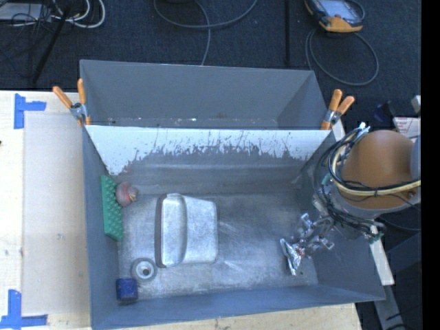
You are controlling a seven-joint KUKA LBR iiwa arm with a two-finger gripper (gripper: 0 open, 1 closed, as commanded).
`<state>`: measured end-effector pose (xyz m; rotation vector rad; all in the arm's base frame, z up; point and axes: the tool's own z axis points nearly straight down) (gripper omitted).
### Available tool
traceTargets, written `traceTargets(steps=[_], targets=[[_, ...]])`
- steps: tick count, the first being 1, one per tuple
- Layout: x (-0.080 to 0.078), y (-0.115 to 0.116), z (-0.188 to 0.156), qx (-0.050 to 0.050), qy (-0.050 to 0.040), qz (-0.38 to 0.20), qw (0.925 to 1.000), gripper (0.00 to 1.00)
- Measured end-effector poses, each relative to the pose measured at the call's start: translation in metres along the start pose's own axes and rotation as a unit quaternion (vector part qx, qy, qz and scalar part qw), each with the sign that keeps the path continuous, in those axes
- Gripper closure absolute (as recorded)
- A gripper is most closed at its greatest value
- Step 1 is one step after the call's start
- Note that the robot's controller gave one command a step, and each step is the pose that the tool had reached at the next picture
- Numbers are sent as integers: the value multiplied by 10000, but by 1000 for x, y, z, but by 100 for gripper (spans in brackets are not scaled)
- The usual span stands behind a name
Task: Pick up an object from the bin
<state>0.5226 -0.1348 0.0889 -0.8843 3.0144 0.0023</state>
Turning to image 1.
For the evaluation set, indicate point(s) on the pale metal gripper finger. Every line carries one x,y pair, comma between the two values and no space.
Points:
311,223
318,244

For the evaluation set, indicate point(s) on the silver foil packet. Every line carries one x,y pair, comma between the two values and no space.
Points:
292,254

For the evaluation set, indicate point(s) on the grey metal bin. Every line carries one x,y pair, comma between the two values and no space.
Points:
240,218

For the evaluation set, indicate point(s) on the pink toy fruit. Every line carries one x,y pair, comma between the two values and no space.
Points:
125,194

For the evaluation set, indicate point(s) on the blue cylinder cup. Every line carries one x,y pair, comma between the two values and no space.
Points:
126,289

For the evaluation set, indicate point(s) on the green studded flat block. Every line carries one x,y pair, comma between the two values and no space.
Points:
111,208

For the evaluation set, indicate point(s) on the pale wood flat board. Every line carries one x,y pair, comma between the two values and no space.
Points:
51,201

